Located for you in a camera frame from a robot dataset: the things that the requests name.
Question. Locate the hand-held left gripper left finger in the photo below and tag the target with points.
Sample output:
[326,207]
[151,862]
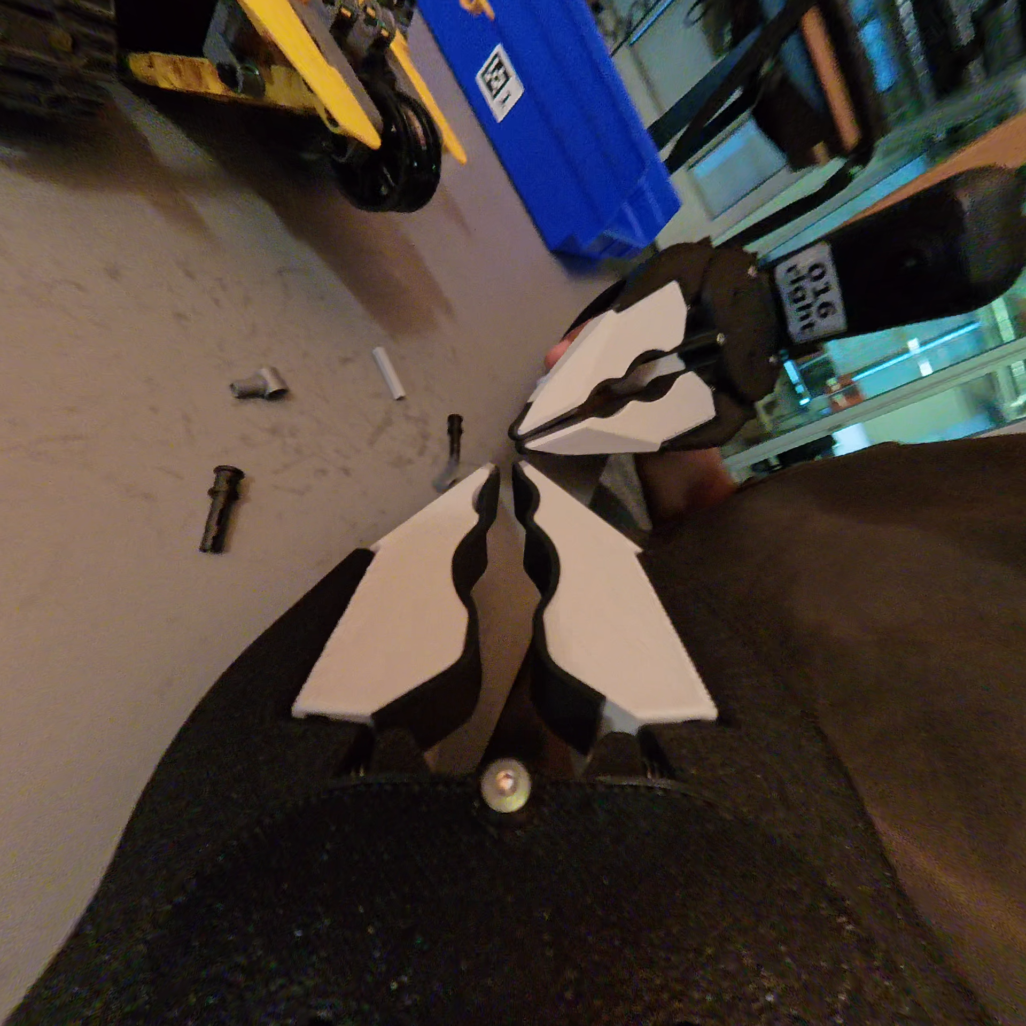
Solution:
[393,633]

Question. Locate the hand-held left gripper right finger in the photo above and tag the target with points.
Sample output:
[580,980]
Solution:
[625,641]

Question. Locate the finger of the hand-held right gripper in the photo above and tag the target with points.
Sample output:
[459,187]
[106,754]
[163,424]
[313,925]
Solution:
[617,345]
[641,425]

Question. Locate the small grey toy connector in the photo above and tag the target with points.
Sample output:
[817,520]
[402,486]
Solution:
[260,383]
[446,474]

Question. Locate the black toy pin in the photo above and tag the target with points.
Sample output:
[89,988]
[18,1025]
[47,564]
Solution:
[220,509]
[455,437]

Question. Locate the person's right hand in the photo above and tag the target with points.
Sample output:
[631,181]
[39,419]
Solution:
[689,481]

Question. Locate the short grey toy axle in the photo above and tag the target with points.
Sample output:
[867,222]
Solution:
[389,373]

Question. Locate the blue plastic storage bin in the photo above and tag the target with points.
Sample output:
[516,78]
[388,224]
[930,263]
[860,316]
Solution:
[561,120]

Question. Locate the person's brown trouser leg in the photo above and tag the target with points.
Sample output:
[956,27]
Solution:
[882,641]

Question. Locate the yellow black tracked toy vehicle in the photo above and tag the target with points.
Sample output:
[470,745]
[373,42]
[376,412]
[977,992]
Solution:
[280,64]

